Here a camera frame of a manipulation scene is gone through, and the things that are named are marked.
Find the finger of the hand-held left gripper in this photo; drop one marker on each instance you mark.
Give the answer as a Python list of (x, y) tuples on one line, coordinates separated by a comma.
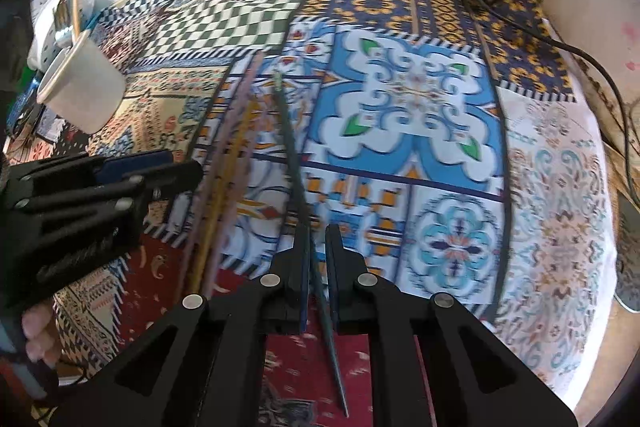
[(165, 179), (135, 159)]

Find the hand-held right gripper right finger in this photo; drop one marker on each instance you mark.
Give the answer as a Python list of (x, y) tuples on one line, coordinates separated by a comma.
[(334, 287)]

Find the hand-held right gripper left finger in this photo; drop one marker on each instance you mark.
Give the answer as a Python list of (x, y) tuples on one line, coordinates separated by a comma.
[(303, 297)]

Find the yellow chopstick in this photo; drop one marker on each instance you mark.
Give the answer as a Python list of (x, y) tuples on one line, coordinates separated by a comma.
[(223, 192)]

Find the bundle of wooden chopsticks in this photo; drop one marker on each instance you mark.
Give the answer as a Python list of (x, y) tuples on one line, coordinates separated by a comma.
[(233, 142)]

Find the white cup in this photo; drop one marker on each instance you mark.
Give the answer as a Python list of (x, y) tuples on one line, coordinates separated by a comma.
[(85, 97)]

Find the dark grey chopstick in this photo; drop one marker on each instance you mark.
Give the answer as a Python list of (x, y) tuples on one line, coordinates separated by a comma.
[(295, 167)]

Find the person's left hand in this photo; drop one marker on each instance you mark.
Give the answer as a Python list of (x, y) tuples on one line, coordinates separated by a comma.
[(40, 332)]

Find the white perforated basket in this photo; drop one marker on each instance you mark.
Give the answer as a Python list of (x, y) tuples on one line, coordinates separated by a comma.
[(47, 32)]

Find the patchwork patterned tablecloth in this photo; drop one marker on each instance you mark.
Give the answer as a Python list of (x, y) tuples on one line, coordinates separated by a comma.
[(415, 107)]

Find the grey patterned cloth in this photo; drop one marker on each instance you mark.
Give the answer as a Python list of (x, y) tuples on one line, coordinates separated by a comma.
[(629, 267)]

